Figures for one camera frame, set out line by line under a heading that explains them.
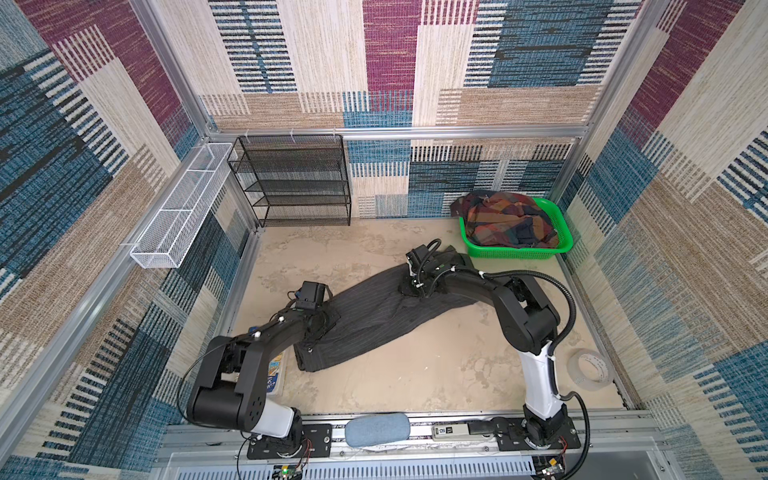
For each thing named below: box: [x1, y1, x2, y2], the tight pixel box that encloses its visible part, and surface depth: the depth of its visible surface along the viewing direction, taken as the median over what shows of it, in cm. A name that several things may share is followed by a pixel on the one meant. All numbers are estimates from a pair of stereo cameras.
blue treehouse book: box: [266, 352, 283, 392], surface depth 81 cm
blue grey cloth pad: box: [345, 413, 411, 447], surface depth 74 cm
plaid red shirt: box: [450, 190, 559, 249], surface depth 107 cm
